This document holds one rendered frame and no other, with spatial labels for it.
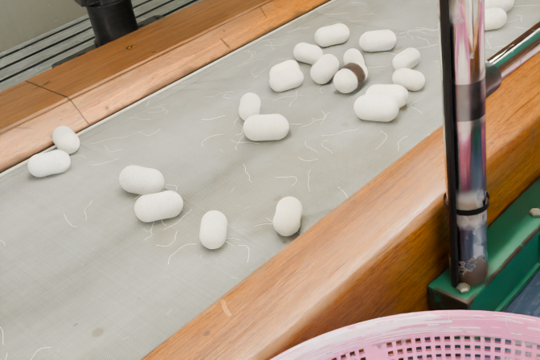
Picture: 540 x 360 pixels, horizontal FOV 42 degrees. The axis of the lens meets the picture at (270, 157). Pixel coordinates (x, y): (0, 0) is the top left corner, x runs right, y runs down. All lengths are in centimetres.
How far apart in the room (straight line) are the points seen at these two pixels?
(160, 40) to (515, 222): 43
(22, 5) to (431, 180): 244
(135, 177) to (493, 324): 29
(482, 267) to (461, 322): 10
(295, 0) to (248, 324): 54
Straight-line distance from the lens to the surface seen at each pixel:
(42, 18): 286
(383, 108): 57
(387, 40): 71
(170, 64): 74
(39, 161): 61
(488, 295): 48
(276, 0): 84
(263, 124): 57
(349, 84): 63
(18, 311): 48
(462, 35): 37
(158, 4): 123
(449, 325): 36
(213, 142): 60
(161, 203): 50
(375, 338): 36
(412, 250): 43
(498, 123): 52
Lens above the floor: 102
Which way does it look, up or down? 30 degrees down
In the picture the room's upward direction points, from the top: 11 degrees counter-clockwise
